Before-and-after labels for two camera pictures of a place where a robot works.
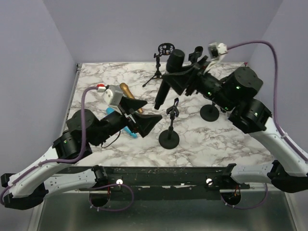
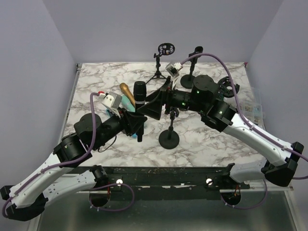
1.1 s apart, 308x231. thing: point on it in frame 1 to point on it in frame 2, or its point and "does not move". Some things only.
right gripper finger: x=178 y=81 to x=152 y=109
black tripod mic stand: x=164 y=48 does not move
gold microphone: x=126 y=90 does not move
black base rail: x=160 y=183 does not move
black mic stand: x=169 y=138 does not move
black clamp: x=175 y=60 to x=140 y=94
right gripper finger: x=201 y=65 to x=163 y=89
